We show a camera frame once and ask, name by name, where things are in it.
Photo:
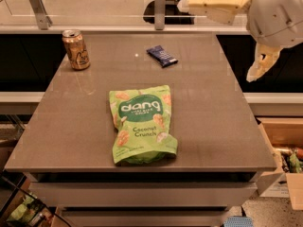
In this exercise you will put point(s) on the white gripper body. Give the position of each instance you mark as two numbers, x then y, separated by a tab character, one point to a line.
274	16

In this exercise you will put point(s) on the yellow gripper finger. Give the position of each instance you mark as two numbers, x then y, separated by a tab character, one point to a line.
220	11
265	58

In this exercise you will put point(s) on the green rice chip bag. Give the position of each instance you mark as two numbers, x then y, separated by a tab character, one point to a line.
142	119

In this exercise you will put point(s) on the black office chair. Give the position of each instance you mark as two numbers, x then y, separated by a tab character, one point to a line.
172	14

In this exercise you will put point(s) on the dark blue snack bar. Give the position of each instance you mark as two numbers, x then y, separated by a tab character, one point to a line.
162	56

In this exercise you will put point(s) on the cardboard box with snacks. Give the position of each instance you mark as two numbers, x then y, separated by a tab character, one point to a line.
284	137

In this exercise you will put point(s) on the orange soda can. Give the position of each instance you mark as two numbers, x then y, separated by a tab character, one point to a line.
76	49

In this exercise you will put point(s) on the glass barrier panel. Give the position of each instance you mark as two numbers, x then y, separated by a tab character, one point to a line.
19	14

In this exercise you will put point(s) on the blue perforated bin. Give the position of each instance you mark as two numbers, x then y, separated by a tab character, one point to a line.
238	222

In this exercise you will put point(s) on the grey table drawer base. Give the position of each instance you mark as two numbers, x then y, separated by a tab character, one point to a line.
144	204

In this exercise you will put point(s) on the middle metal glass bracket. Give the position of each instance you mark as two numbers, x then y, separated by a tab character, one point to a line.
159	14

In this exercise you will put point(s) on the metal glass bracket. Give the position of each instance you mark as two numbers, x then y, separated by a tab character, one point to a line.
159	14
42	19

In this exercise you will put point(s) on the left metal glass bracket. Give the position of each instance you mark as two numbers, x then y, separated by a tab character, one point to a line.
42	19

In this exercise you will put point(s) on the black wire basket with snacks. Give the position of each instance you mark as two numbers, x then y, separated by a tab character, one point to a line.
23	208

